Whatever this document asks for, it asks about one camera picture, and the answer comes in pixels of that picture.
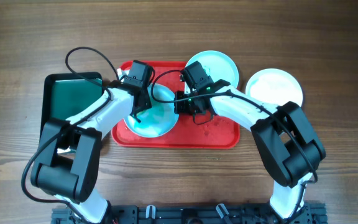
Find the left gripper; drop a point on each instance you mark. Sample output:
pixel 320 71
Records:
pixel 147 104

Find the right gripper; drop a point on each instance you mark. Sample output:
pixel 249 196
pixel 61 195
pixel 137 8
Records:
pixel 180 108

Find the light blue plate bottom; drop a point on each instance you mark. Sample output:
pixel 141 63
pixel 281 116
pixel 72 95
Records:
pixel 154 122

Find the light blue plate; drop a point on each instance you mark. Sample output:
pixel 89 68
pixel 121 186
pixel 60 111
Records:
pixel 218 66
pixel 154 122

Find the light blue plate top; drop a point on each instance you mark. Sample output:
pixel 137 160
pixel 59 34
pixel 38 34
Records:
pixel 218 66

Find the white plate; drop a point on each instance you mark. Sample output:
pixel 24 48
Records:
pixel 275 86

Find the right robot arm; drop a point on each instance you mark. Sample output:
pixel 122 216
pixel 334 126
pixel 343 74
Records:
pixel 288 145

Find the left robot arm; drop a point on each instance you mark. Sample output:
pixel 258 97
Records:
pixel 66 163

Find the red plastic tray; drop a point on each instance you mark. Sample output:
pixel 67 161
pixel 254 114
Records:
pixel 220 133

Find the black water tray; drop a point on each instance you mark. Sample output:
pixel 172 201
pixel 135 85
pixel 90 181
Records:
pixel 66 94

